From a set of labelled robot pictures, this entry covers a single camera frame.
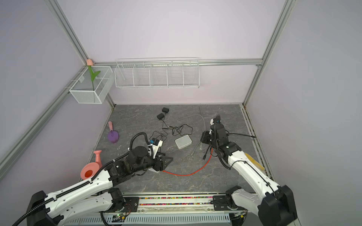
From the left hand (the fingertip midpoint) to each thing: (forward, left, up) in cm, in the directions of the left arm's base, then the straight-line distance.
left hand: (168, 159), depth 73 cm
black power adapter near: (+43, +9, -16) cm, 47 cm away
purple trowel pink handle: (+27, +42, -15) cm, 52 cm away
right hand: (+14, -20, +1) cm, 24 cm away
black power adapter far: (+49, +5, -16) cm, 52 cm away
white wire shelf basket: (+59, +5, +13) cm, 61 cm away
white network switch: (+18, -8, -15) cm, 25 cm away
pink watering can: (0, +42, -6) cm, 43 cm away
